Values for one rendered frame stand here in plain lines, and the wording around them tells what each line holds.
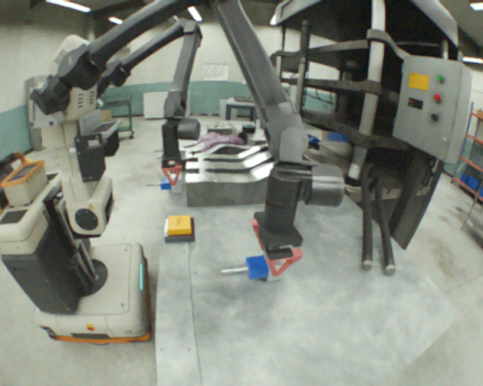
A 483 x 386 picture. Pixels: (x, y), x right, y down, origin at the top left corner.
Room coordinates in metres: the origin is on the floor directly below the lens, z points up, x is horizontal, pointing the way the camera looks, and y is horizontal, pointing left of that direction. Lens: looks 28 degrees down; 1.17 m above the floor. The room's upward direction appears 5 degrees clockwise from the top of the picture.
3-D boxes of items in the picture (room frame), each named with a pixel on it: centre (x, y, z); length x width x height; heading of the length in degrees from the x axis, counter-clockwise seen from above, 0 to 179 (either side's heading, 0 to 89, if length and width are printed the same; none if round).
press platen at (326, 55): (1.53, -0.75, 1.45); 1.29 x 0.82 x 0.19; 15
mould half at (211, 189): (0.75, -0.04, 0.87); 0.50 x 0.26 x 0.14; 105
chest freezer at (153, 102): (7.25, 2.80, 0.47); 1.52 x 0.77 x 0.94; 92
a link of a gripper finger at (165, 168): (0.64, 0.24, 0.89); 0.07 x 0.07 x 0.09; 17
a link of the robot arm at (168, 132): (0.66, 0.24, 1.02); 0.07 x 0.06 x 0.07; 84
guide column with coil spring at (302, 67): (1.62, -0.37, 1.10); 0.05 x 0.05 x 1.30
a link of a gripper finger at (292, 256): (0.29, -0.08, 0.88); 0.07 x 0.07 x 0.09; 15
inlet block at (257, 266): (0.31, -0.03, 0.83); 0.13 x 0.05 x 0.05; 105
